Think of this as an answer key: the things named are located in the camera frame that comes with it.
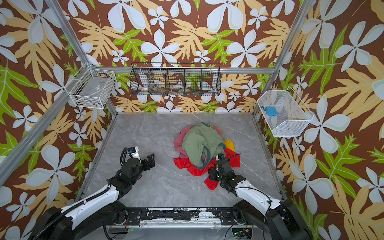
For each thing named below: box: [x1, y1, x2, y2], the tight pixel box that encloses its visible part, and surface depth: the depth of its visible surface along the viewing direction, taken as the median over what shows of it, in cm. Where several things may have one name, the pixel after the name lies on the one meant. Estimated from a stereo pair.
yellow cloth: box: [224, 139, 236, 152], surface depth 102 cm
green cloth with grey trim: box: [182, 123, 226, 170], surface depth 85 cm
